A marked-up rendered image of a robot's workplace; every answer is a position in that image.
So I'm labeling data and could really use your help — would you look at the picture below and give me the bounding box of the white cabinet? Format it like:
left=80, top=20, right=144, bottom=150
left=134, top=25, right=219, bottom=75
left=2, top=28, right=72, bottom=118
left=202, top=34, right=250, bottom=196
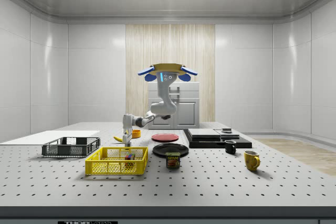
left=147, top=81, right=201, bottom=130

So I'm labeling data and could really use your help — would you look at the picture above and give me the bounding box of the white board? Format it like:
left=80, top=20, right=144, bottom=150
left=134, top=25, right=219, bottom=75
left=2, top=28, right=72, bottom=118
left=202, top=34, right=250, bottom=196
left=0, top=130, right=101, bottom=145

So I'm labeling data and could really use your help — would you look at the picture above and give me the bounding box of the red plate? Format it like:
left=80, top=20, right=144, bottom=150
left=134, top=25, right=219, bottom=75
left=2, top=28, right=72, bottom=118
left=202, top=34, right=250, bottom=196
left=151, top=133, right=180, bottom=142

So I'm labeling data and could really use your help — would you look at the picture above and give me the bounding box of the yellow basket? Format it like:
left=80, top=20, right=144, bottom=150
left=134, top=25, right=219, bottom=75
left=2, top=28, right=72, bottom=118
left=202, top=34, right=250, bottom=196
left=85, top=146, right=149, bottom=176

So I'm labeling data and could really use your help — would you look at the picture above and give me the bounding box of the black stove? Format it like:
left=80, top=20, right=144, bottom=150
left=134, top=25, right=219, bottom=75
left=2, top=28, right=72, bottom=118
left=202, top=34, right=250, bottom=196
left=183, top=127, right=253, bottom=149

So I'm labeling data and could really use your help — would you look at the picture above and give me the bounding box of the dark grey basket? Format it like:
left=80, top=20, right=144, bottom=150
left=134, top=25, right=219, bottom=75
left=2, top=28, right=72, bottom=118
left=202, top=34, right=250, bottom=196
left=41, top=136, right=101, bottom=158

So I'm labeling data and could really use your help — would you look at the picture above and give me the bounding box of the black plate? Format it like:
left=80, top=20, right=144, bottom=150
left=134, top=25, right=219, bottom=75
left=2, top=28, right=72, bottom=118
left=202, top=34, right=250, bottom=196
left=152, top=143, right=190, bottom=157

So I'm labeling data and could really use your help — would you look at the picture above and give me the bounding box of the yellow mug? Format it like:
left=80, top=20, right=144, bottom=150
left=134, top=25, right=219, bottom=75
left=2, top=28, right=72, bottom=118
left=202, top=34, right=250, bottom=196
left=244, top=150, right=261, bottom=172

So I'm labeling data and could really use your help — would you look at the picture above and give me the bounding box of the black mug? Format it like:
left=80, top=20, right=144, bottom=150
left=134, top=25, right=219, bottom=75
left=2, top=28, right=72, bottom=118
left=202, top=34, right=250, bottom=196
left=224, top=140, right=237, bottom=155

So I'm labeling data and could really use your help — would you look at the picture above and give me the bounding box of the flat-sided can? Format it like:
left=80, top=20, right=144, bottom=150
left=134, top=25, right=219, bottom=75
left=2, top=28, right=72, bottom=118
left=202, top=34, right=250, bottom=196
left=165, top=152, right=181, bottom=169

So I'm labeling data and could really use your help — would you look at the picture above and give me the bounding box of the puzzle cube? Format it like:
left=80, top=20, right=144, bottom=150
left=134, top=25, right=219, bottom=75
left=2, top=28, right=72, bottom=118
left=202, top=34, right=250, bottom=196
left=124, top=153, right=136, bottom=168

